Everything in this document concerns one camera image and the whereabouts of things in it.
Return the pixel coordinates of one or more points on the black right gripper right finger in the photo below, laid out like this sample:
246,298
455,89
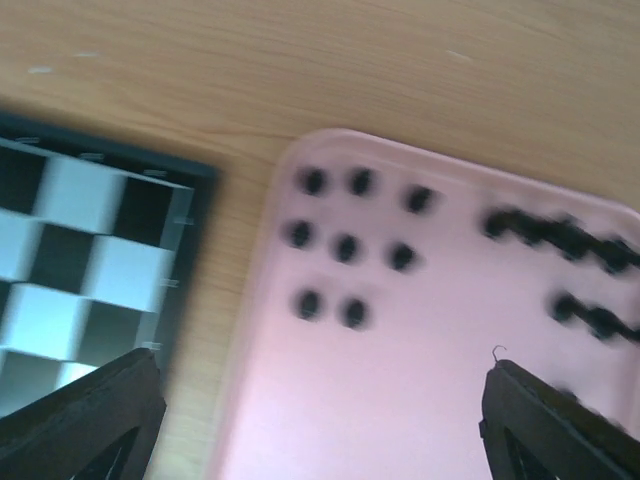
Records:
531,430

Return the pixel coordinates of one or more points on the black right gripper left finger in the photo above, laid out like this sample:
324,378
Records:
102,426

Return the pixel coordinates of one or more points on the black bishop piece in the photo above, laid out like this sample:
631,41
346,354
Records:
614,255

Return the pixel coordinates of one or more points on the black knight piece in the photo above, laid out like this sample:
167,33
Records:
529,229

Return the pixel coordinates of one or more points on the black white chess board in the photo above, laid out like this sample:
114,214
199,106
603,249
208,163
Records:
98,248

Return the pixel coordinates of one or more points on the pink plastic tray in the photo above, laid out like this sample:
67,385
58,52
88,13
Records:
401,398

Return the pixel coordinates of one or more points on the black pawn eight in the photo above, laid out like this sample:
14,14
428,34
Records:
354,313

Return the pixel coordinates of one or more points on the black pawn six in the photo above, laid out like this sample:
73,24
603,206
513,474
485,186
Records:
401,257

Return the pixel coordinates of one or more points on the black pawn seven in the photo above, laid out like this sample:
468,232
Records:
307,304

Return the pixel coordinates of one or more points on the black pawn three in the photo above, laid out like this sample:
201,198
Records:
417,199

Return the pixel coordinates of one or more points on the black pawn five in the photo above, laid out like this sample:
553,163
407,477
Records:
345,248

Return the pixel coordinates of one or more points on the black pawn four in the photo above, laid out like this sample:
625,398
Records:
298,233

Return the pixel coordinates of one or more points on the black pawn two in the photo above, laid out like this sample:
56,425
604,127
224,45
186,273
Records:
360,181

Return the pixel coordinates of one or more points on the black pawn one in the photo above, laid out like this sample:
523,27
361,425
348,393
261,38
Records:
312,181

